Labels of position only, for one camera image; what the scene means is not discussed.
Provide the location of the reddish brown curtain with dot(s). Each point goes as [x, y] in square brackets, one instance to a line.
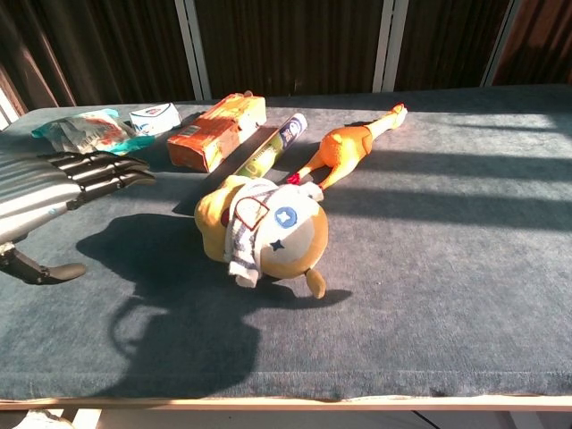
[540, 40]

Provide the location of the teal-edged snack bag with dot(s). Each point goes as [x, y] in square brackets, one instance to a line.
[89, 132]

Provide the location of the white frame post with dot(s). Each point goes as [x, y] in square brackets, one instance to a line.
[500, 42]
[193, 49]
[389, 44]
[6, 109]

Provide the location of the yellow round toy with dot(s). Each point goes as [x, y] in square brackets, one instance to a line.
[268, 232]

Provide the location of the white tissue pack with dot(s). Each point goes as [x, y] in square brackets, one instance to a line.
[154, 118]

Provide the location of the dark brown curtain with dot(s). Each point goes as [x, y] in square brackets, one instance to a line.
[290, 44]
[447, 42]
[103, 49]

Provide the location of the blue felt table cloth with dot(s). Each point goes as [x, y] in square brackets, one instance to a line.
[424, 290]

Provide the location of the orange carton box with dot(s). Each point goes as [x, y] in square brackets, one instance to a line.
[214, 132]

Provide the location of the long green white box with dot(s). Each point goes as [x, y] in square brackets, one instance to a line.
[275, 147]

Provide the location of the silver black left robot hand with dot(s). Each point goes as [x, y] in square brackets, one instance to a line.
[36, 192]

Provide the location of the orange rubber chicken toy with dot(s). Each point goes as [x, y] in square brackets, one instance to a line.
[344, 145]

